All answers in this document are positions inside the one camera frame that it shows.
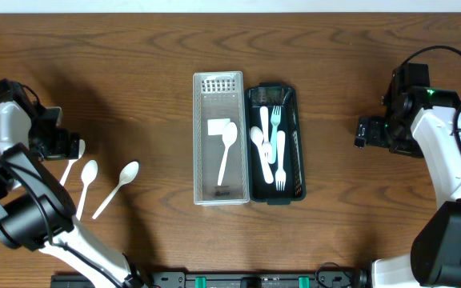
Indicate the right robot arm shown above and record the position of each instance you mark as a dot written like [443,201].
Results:
[422,122]

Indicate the white plastic fork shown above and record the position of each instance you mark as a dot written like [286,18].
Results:
[280,174]
[267,147]

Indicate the clear perforated plastic basket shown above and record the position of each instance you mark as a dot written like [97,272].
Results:
[219,95]

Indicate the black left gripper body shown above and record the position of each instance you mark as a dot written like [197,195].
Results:
[63,145]

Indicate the mint green plastic fork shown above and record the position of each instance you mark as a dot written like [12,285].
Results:
[275,121]

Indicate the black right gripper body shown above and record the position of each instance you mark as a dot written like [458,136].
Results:
[382,132]

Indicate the black mounting rail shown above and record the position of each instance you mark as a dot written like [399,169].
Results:
[326,277]

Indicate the dark green plastic basket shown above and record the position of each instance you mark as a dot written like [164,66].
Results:
[274,95]

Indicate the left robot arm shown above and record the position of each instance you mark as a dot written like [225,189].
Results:
[36,210]

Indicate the white plastic spoon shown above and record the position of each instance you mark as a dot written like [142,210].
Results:
[257,138]
[229,136]
[71,162]
[88,175]
[127,175]

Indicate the white label sticker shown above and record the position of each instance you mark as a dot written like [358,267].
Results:
[216,126]

